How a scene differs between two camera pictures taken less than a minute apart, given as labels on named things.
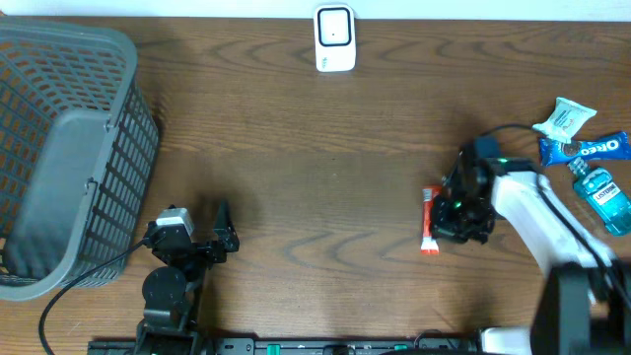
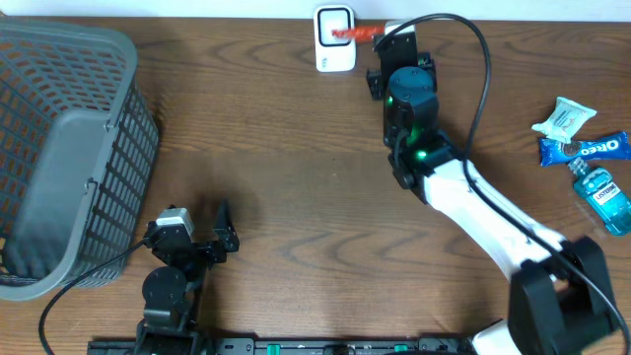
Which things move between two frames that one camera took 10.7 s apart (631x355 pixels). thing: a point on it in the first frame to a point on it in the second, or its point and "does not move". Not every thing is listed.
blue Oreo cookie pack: [614, 146] does not move
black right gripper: [442, 228] to [376, 82]
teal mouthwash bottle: [605, 192] does not move
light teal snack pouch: [565, 119] does not move
